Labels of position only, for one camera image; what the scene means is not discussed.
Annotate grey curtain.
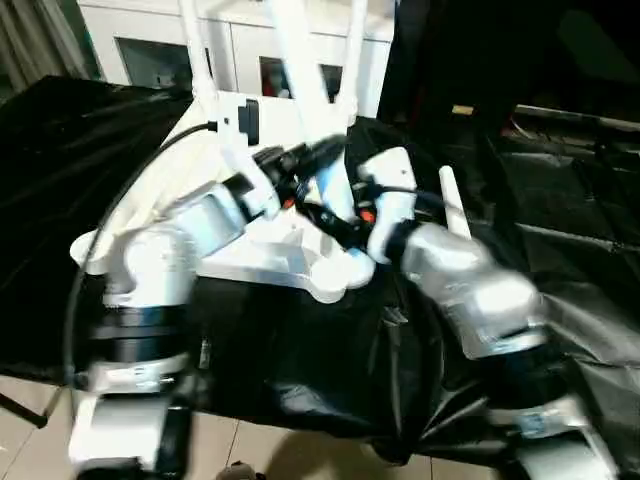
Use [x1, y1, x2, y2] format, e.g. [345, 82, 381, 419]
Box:
[0, 0, 101, 94]

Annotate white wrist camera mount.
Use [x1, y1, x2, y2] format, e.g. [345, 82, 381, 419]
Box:
[356, 146, 420, 265]
[208, 96, 282, 222]

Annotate white plastic table top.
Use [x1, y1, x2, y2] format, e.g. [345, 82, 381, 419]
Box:
[69, 92, 376, 305]

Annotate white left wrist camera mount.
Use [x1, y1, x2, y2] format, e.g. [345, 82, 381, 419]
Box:
[208, 96, 282, 222]

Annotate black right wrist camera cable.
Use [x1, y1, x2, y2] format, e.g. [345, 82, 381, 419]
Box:
[369, 183, 451, 214]

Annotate black work mat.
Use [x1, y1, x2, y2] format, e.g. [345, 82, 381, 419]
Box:
[0, 74, 640, 466]

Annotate white glass-door cabinet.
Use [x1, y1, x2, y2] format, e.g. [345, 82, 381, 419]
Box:
[77, 0, 396, 119]

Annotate white plastic table leg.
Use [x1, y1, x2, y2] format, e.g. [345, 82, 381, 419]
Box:
[269, 0, 376, 291]
[178, 0, 221, 106]
[337, 0, 374, 124]
[437, 166, 474, 241]

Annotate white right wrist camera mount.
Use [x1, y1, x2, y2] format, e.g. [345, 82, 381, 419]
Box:
[356, 146, 420, 265]

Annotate black tripod leg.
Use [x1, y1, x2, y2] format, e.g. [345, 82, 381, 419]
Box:
[0, 392, 47, 429]

